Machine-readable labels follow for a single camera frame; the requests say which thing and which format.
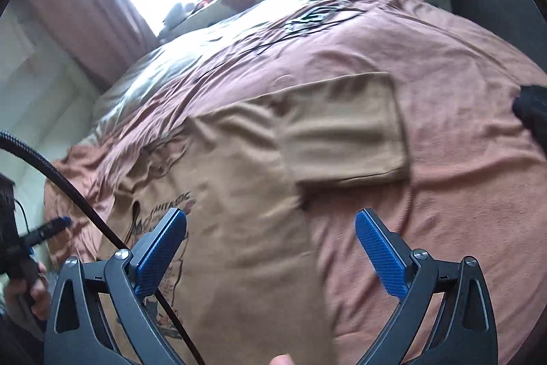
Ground tan printed t-shirt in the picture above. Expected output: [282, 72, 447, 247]
[108, 72, 408, 364]

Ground person's left hand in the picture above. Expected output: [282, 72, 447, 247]
[4, 262, 51, 339]

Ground person's right hand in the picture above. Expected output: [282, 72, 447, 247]
[270, 354, 295, 365]

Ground beige bed sheet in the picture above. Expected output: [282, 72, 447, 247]
[82, 0, 316, 144]

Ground cream padded headboard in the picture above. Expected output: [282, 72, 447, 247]
[0, 1, 99, 229]

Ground orange-brown bed blanket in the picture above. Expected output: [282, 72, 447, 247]
[56, 0, 546, 364]

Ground folded black garment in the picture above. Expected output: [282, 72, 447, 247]
[512, 84, 547, 153]

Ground left pink curtain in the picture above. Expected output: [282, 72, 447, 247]
[24, 0, 159, 92]

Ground black braided cable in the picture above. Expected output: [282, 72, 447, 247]
[0, 130, 206, 365]

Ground black cables on bed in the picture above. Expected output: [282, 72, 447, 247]
[238, 0, 386, 54]

